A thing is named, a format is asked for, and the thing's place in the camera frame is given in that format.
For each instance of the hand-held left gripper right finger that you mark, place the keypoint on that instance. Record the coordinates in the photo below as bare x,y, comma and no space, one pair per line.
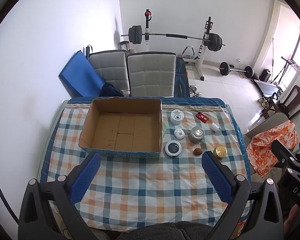
216,177

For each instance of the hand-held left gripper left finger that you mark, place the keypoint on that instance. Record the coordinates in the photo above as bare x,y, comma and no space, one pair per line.
86,177

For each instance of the gold round case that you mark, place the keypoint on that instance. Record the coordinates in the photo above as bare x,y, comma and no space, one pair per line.
220,152

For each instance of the silver tin with gold coin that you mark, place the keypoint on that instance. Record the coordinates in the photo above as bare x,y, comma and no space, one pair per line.
196,134

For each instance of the white cylinder container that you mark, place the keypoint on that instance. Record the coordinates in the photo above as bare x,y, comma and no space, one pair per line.
214,127

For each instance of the round jar with black lid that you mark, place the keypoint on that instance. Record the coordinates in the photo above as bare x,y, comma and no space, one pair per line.
173,148

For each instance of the white oval case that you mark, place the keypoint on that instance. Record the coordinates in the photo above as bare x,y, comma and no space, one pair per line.
179,133

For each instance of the cardboard box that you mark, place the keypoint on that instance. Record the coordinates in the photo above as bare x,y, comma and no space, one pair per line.
120,130

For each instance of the white round jar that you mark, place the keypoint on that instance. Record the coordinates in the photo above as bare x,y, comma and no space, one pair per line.
177,116

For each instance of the person's right hand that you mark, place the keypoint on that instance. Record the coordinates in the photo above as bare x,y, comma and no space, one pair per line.
292,217

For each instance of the orange floral cloth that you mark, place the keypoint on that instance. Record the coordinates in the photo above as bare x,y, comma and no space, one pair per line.
270,142

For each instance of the beige chair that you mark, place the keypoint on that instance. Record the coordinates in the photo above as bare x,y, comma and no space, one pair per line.
272,121

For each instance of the brown walnut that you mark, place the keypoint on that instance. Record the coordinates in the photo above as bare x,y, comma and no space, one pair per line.
197,151

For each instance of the dark wooden chair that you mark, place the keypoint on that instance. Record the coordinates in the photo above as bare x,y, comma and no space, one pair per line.
296,100

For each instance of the dark low table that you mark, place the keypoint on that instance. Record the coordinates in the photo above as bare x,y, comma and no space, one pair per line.
267,87

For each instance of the small red box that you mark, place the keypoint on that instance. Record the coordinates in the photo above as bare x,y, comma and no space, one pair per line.
201,117

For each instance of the plaid blanket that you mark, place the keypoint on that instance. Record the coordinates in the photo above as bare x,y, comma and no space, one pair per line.
150,185

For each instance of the black speaker box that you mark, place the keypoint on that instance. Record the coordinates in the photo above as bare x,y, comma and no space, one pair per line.
266,75

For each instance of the chrome dumbbell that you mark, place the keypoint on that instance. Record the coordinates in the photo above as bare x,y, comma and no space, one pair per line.
196,92

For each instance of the dark blue knitted cloth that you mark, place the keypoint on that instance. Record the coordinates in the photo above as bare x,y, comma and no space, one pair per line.
110,90

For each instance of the short barbell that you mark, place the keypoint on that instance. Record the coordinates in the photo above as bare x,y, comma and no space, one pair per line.
225,68

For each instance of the blue foam mat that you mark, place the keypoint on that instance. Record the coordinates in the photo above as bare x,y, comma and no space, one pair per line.
77,75

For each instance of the grey padded chair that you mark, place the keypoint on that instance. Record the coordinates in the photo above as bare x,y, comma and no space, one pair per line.
107,70
150,75

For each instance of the long barbell with black plates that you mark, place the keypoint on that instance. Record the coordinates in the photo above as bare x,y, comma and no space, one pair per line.
180,35

